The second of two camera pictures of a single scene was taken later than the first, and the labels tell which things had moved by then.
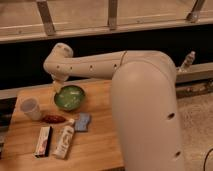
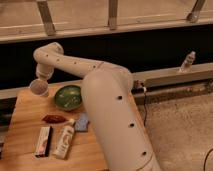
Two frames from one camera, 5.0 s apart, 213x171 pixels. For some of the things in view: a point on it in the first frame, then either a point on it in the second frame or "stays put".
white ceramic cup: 31,108 → 38,87
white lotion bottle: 64,140 stays put
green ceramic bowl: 69,98 stays put
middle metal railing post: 112,15 stays put
